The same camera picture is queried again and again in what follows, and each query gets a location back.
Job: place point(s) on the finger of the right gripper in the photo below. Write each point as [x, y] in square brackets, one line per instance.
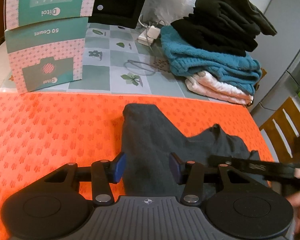
[265, 168]

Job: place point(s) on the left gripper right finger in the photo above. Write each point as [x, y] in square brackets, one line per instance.
[190, 174]

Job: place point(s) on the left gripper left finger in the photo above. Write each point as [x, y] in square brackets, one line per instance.
[104, 173]

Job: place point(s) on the dark grey long-sleeve shirt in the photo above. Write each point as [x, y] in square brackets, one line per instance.
[148, 139]

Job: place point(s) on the black folded clothes stack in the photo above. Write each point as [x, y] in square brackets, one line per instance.
[224, 26]

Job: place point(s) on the wooden chair right side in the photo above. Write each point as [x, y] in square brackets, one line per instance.
[283, 131]

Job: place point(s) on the orange floral table mat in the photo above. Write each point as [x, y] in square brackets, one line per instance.
[39, 132]

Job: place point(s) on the pink folded towel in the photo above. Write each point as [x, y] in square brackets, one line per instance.
[203, 83]

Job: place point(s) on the teal knitted sweater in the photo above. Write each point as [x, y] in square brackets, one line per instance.
[242, 72]

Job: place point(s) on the silver refrigerator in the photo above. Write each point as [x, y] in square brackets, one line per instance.
[279, 56]

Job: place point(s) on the lower pink green box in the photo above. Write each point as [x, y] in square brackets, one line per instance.
[46, 54]

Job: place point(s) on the pink green box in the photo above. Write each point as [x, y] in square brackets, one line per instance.
[46, 54]
[19, 13]

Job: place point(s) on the white power strip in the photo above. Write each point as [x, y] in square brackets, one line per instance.
[149, 35]

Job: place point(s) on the black water dispenser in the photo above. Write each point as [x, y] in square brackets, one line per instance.
[124, 13]

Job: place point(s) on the clear plastic bag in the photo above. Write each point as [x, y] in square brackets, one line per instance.
[165, 11]

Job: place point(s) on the upper pink green box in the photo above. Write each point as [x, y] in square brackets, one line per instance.
[19, 13]

